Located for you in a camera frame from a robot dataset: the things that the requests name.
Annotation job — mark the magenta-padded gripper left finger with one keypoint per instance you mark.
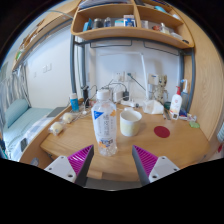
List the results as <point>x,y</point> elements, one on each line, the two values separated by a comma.
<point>63,166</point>

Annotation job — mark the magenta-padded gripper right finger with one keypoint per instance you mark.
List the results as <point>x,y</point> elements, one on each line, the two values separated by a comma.
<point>160,166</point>

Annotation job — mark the clear plastic water bottle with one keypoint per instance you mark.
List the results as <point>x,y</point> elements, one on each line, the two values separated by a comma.
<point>104,130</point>

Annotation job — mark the flat round red coaster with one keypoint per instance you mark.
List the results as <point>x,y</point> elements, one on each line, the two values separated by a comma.
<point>162,132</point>

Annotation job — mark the wrapped yellow round bun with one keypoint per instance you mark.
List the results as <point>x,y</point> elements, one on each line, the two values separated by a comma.
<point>56,128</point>
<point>68,117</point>

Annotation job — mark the cream ceramic mug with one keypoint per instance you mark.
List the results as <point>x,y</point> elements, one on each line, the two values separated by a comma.
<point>130,125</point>

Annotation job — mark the grey flat ruler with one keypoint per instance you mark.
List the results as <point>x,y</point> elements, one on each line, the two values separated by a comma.
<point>166,114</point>

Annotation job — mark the small green plastic packet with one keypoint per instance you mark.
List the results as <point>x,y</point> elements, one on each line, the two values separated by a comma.
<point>194,125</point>

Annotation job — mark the small blue box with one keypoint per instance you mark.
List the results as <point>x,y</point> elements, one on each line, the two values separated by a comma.
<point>183,113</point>

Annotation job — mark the pink white tube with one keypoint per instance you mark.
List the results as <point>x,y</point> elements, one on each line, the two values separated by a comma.
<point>190,117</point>

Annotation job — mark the white paper bag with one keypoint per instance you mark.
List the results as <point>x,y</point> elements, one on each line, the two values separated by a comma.
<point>153,107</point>

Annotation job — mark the white red-pump lotion bottle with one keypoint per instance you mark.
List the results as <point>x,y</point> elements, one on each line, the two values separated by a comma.
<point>175,105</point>

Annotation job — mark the bed with teal mattress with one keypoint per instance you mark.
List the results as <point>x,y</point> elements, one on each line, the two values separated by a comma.
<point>20,120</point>

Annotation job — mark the blue white-capped can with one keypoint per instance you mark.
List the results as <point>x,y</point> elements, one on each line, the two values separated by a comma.
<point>74,103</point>

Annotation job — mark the blue striped towel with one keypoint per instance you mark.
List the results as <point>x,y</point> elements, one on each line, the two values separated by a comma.
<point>220,132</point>

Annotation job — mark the white power strip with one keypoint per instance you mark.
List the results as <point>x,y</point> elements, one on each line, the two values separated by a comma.
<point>129,103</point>

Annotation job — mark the blue white-nozzle squeeze bottle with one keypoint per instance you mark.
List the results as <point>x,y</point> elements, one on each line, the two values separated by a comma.
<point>185,98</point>

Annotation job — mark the black charger block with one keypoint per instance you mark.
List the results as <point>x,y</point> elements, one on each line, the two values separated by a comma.
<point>126,96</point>

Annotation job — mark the wooden tree-man figurine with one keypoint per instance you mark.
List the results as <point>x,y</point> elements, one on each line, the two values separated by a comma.
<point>161,87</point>

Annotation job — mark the white power adapter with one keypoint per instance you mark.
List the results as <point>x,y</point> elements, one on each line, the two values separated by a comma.
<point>117,96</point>

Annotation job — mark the white desk lamp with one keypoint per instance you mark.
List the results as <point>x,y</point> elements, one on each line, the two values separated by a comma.
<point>144,75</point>

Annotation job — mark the wooden shelf unit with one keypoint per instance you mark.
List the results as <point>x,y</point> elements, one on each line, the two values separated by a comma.
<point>126,32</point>

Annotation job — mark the white wall socket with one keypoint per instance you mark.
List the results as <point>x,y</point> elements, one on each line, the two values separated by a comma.
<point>131,76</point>
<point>119,77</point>

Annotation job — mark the grey metal desk frame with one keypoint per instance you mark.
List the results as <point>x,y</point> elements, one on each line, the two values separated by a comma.
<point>72,66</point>

